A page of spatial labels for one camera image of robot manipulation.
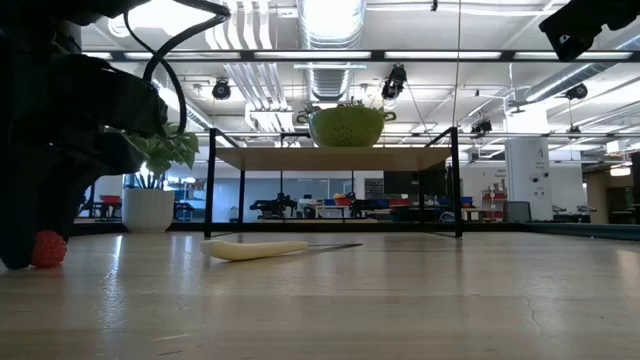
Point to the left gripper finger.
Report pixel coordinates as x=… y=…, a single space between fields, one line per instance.
x=67 y=195
x=17 y=215

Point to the wooden shelf with black frame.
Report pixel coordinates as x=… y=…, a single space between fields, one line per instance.
x=325 y=159

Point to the green plastic colander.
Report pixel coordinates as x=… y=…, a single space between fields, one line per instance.
x=345 y=130

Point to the red raspberry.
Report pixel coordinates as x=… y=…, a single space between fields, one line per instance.
x=48 y=249

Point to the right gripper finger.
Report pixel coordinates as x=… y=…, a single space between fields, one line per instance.
x=572 y=30

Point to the black ceiling camera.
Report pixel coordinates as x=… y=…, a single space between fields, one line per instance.
x=221 y=90
x=577 y=91
x=395 y=80
x=481 y=127

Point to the round silver air duct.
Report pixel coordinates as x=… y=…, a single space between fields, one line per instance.
x=330 y=25

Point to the white plant pot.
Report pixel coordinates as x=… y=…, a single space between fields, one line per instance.
x=147 y=210

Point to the white round column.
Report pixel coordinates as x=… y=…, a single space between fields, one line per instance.
x=527 y=170

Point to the grey box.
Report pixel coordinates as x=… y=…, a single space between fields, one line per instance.
x=516 y=211

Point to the black overhead light bar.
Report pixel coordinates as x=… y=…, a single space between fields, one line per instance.
x=377 y=55

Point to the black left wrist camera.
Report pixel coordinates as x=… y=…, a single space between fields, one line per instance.
x=117 y=152

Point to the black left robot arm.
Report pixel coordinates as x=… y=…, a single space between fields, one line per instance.
x=60 y=85

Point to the green leafy plant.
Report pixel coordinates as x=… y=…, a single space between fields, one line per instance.
x=170 y=150

